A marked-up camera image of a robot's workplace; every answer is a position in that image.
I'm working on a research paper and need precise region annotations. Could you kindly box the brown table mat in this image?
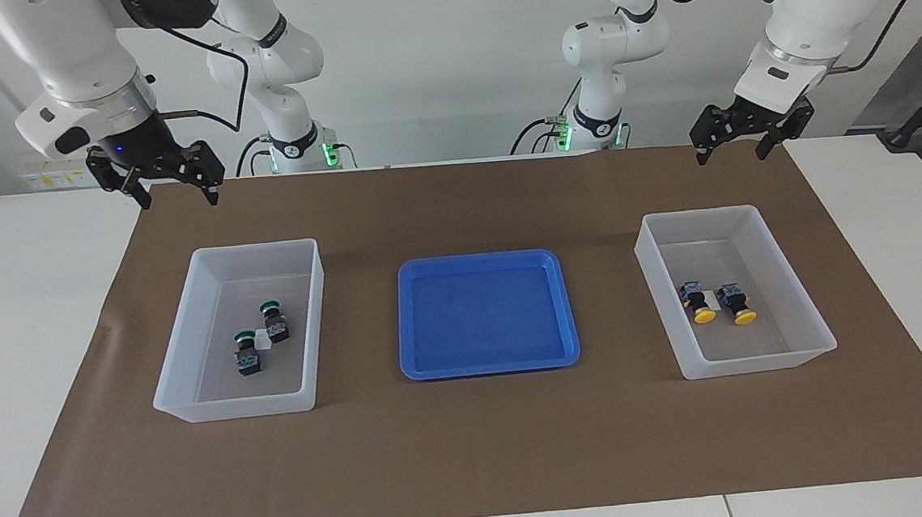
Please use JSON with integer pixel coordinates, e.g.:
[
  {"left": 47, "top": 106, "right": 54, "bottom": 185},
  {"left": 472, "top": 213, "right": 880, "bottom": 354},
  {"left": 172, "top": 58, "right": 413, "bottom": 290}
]
[{"left": 0, "top": 129, "right": 922, "bottom": 517}]

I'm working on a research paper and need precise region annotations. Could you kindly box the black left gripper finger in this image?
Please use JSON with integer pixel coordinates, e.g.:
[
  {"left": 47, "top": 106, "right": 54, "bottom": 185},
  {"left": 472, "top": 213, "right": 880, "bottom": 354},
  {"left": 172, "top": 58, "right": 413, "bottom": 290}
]
[
  {"left": 753, "top": 108, "right": 816, "bottom": 161},
  {"left": 690, "top": 104, "right": 739, "bottom": 166}
]

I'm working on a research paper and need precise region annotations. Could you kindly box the blue plastic tray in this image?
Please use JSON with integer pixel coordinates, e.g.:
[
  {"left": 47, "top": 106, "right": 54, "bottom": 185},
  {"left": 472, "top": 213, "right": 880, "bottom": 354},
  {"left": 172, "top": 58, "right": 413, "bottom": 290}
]
[{"left": 392, "top": 246, "right": 583, "bottom": 383}]

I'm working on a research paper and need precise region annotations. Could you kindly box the yellow push button switch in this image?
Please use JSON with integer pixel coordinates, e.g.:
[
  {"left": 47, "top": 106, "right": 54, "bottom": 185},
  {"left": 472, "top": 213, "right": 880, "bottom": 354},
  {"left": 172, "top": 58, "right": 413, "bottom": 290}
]
[
  {"left": 678, "top": 279, "right": 719, "bottom": 327},
  {"left": 714, "top": 281, "right": 758, "bottom": 328}
]

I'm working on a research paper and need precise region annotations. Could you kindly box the white wall socket box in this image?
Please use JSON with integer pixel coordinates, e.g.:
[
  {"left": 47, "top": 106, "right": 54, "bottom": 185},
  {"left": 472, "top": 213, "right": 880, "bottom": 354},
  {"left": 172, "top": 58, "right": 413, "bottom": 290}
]
[{"left": 18, "top": 147, "right": 104, "bottom": 193}]

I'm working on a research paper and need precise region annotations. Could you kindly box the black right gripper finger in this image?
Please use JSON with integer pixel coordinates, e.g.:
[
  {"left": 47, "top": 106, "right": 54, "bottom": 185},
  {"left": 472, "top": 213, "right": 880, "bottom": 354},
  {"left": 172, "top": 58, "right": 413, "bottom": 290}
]
[
  {"left": 86, "top": 146, "right": 151, "bottom": 214},
  {"left": 181, "top": 139, "right": 227, "bottom": 207}
]

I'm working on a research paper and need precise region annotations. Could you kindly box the green push button switch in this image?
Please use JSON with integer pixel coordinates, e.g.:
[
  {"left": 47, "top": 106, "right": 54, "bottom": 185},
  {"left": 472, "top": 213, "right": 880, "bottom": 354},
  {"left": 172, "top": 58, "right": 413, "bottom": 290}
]
[
  {"left": 259, "top": 299, "right": 291, "bottom": 345},
  {"left": 232, "top": 329, "right": 264, "bottom": 378}
]

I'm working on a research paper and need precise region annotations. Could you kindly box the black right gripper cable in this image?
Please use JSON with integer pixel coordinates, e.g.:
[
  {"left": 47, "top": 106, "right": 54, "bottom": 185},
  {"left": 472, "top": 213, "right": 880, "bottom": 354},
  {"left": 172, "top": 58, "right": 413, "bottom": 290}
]
[{"left": 144, "top": 14, "right": 254, "bottom": 139}]

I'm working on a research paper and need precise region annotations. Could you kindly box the translucent white plastic box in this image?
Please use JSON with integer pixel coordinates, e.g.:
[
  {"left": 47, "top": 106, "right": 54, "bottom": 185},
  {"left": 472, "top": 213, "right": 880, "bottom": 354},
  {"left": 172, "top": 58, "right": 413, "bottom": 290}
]
[
  {"left": 632, "top": 199, "right": 840, "bottom": 384},
  {"left": 142, "top": 236, "right": 334, "bottom": 426}
]

